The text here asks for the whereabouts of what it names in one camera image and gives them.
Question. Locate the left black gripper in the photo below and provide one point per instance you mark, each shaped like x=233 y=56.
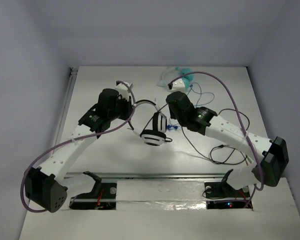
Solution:
x=127 y=108

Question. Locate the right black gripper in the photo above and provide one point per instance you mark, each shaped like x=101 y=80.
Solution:
x=173 y=114

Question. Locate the black and white headphones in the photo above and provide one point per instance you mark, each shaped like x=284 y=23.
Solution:
x=156 y=136

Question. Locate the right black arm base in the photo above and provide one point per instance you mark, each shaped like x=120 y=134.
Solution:
x=219 y=198

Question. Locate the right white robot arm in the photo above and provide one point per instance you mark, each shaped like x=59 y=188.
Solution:
x=270 y=156

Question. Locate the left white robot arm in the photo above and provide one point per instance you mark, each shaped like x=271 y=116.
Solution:
x=44 y=186

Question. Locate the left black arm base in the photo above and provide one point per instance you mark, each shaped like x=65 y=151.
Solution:
x=104 y=200

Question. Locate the teal headphones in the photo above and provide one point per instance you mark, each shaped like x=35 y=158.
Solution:
x=175 y=71

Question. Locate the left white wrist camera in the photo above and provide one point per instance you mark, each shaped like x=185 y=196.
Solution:
x=122 y=91

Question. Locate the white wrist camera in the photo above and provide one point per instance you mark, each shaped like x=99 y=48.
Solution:
x=122 y=91
x=177 y=86

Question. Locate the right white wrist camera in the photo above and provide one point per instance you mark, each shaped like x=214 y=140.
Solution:
x=177 y=86

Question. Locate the aluminium rail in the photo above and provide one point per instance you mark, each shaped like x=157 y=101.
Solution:
x=131 y=176

